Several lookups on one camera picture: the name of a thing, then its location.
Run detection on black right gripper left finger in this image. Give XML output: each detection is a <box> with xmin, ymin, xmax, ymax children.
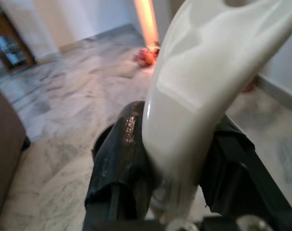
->
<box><xmin>84</xmin><ymin>100</ymin><xmax>161</xmax><ymax>231</ymax></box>

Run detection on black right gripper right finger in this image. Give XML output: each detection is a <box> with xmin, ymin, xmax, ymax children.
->
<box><xmin>200</xmin><ymin>115</ymin><xmax>292</xmax><ymax>217</ymax></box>

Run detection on brown sofa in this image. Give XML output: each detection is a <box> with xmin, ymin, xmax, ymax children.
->
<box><xmin>0</xmin><ymin>86</ymin><xmax>31</xmax><ymax>231</ymax></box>

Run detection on cream plastic dustpan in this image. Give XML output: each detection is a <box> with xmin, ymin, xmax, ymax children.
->
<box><xmin>142</xmin><ymin>0</ymin><xmax>292</xmax><ymax>231</ymax></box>

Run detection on wooden glass cabinet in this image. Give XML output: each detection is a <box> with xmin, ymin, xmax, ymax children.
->
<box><xmin>0</xmin><ymin>9</ymin><xmax>37</xmax><ymax>71</ymax></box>

